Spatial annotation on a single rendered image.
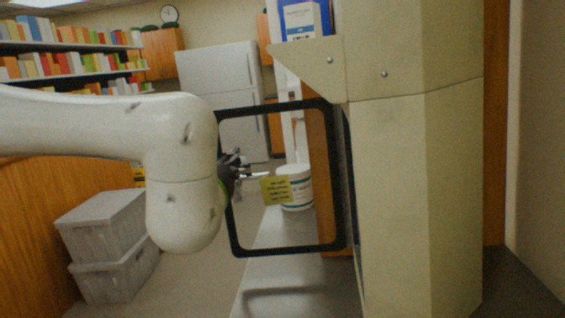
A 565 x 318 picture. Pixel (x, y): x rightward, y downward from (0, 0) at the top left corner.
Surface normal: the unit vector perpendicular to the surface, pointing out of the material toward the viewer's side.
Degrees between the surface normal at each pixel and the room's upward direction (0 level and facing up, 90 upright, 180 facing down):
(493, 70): 90
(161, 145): 95
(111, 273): 96
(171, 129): 80
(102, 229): 95
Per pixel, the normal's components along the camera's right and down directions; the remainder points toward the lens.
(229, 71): -0.09, 0.27
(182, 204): 0.24, 0.20
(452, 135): 0.63, 0.11
